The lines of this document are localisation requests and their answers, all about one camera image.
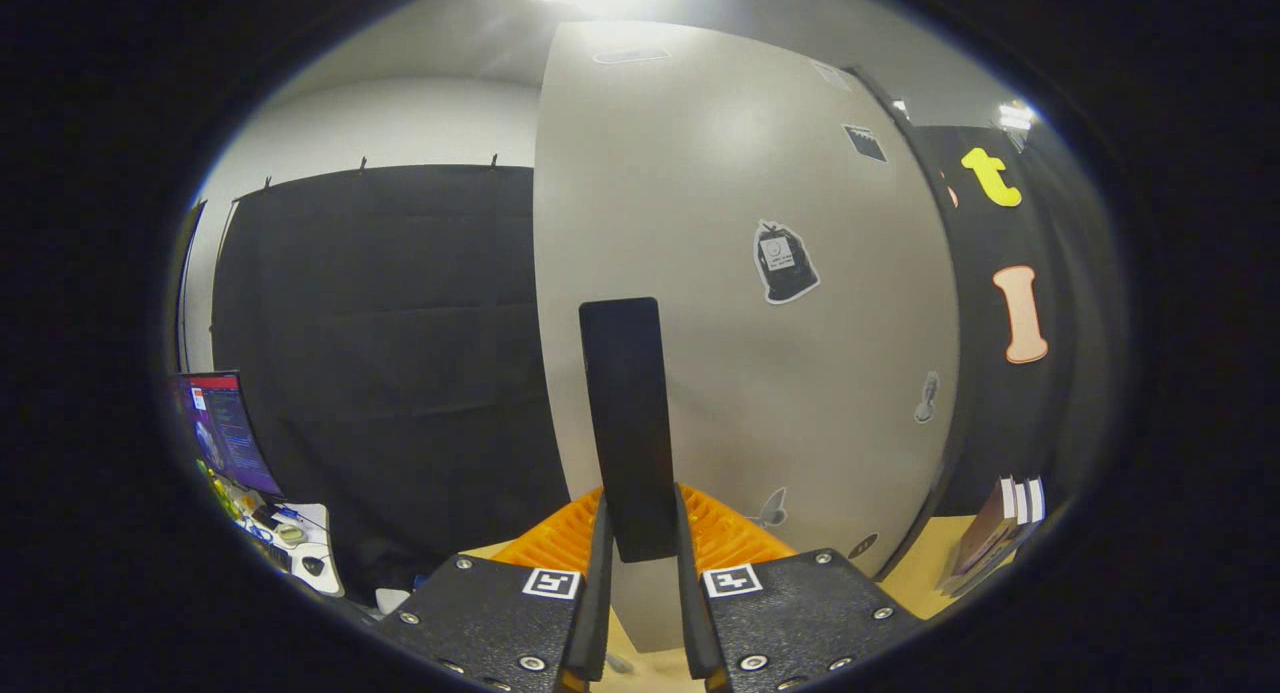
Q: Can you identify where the black backdrop cloth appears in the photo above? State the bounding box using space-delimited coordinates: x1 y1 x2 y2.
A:
210 163 571 599
905 123 1111 519

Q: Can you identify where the computer monitor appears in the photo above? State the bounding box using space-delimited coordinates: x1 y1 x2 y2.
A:
178 372 286 500

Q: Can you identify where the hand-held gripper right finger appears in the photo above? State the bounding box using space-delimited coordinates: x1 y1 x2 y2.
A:
675 484 922 693

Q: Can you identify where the beige cabinet door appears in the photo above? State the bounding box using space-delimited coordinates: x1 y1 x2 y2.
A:
533 20 963 654

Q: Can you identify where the grey spine book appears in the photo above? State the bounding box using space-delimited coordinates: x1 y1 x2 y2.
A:
1000 478 1033 564

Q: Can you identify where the black door handle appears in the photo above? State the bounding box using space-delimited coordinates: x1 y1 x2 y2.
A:
579 296 681 564

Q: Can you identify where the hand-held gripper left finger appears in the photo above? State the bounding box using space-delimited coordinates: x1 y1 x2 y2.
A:
380 486 614 693

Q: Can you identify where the white desk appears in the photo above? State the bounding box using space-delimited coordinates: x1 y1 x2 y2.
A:
238 501 347 599

